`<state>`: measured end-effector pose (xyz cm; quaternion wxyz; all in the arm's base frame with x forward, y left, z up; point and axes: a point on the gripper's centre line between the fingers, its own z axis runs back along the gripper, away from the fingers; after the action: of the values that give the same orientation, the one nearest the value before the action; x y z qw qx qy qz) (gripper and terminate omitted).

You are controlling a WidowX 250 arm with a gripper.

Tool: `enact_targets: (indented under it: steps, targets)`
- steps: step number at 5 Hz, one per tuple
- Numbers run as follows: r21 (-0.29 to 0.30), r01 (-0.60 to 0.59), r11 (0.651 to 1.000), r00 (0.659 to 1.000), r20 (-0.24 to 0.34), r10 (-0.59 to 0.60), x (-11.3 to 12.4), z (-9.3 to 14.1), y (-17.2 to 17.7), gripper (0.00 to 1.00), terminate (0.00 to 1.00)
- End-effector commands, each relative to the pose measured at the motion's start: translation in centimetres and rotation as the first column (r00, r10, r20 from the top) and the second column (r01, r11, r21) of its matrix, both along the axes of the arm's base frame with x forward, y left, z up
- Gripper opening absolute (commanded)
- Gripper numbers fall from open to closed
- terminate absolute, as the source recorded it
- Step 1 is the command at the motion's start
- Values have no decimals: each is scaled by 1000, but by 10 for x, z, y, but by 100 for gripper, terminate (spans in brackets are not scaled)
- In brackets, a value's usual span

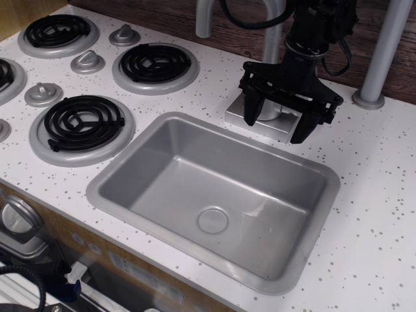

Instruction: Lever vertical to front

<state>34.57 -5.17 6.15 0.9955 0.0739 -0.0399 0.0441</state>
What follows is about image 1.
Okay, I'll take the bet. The silver back stove knob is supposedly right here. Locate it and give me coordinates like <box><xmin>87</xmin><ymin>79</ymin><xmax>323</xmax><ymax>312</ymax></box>
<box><xmin>109</xmin><ymin>24</ymin><xmax>140</xmax><ymax>47</ymax></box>

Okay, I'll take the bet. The silver faucet lever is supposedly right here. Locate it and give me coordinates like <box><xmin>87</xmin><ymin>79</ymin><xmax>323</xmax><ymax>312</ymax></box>
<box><xmin>257</xmin><ymin>99</ymin><xmax>302</xmax><ymax>121</ymax></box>

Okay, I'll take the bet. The black front stove burner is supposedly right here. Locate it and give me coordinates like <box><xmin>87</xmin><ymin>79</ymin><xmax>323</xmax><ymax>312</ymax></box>
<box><xmin>29</xmin><ymin>96</ymin><xmax>135</xmax><ymax>167</ymax></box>

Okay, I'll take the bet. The silver oven door handle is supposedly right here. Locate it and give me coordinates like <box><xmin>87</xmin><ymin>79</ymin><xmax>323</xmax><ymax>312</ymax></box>
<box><xmin>1</xmin><ymin>232</ymin><xmax>49</xmax><ymax>262</ymax></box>

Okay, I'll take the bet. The silver left edge knob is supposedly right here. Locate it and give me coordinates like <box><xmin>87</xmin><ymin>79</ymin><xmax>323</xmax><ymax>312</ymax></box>
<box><xmin>0</xmin><ymin>119</ymin><xmax>11</xmax><ymax>142</ymax></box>

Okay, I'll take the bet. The grey vertical support pole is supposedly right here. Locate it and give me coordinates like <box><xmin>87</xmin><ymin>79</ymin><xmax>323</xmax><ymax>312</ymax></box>
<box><xmin>352</xmin><ymin>0</ymin><xmax>413</xmax><ymax>111</ymax></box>

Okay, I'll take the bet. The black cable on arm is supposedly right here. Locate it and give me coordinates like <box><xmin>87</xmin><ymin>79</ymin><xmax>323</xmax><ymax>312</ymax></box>
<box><xmin>218</xmin><ymin>0</ymin><xmax>298</xmax><ymax>31</ymax></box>

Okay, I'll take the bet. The silver toy faucet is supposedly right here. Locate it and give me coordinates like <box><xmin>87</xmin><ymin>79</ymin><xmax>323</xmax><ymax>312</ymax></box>
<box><xmin>194</xmin><ymin>0</ymin><xmax>302</xmax><ymax>144</ymax></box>

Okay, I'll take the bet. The silver oven dial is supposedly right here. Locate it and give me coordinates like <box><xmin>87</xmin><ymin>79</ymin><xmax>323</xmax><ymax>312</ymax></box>
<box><xmin>1</xmin><ymin>195</ymin><xmax>43</xmax><ymax>243</ymax></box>

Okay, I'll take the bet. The silver middle stove knob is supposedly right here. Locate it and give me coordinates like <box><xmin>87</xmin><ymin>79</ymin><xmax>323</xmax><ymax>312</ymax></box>
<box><xmin>70</xmin><ymin>50</ymin><xmax>105</xmax><ymax>75</ymax></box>

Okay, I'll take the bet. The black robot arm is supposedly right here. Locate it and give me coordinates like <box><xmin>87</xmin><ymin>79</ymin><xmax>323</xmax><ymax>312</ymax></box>
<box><xmin>239</xmin><ymin>1</ymin><xmax>358</xmax><ymax>144</ymax></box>

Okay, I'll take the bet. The black middle stove burner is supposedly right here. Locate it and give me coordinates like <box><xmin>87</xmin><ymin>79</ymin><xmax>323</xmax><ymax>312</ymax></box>
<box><xmin>112</xmin><ymin>43</ymin><xmax>199</xmax><ymax>96</ymax></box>

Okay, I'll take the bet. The grey toy sink basin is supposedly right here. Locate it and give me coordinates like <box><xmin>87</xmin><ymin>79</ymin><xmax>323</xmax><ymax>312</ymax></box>
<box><xmin>86</xmin><ymin>112</ymin><xmax>341</xmax><ymax>295</ymax></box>

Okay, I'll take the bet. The black stove burner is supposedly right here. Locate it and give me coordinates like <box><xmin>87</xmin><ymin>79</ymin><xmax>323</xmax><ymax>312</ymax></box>
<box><xmin>18</xmin><ymin>14</ymin><xmax>99</xmax><ymax>59</ymax></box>
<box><xmin>29</xmin><ymin>96</ymin><xmax>135</xmax><ymax>167</ymax></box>
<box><xmin>112</xmin><ymin>43</ymin><xmax>199</xmax><ymax>96</ymax></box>

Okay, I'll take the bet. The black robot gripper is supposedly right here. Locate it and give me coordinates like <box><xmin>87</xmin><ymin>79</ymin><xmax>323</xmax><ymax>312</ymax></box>
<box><xmin>239</xmin><ymin>51</ymin><xmax>343</xmax><ymax>144</ymax></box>

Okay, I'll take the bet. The silver front stove knob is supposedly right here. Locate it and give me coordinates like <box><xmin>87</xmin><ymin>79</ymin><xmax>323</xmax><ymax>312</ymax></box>
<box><xmin>24</xmin><ymin>83</ymin><xmax>63</xmax><ymax>108</ymax></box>

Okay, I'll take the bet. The black back stove burner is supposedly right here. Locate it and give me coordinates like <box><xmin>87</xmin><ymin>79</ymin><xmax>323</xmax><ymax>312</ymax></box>
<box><xmin>18</xmin><ymin>14</ymin><xmax>99</xmax><ymax>59</ymax></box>

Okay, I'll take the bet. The black cable lower left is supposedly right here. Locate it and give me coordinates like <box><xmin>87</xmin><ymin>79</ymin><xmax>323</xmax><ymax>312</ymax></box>
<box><xmin>0</xmin><ymin>265</ymin><xmax>48</xmax><ymax>311</ymax></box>

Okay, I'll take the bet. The silver stove knob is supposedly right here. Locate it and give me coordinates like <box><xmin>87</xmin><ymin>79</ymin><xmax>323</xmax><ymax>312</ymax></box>
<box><xmin>109</xmin><ymin>24</ymin><xmax>140</xmax><ymax>47</ymax></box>
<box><xmin>24</xmin><ymin>83</ymin><xmax>63</xmax><ymax>108</ymax></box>
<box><xmin>70</xmin><ymin>50</ymin><xmax>105</xmax><ymax>75</ymax></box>

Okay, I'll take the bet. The black left edge burner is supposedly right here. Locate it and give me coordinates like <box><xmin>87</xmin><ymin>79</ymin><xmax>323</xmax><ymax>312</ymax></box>
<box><xmin>1</xmin><ymin>58</ymin><xmax>27</xmax><ymax>105</ymax></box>

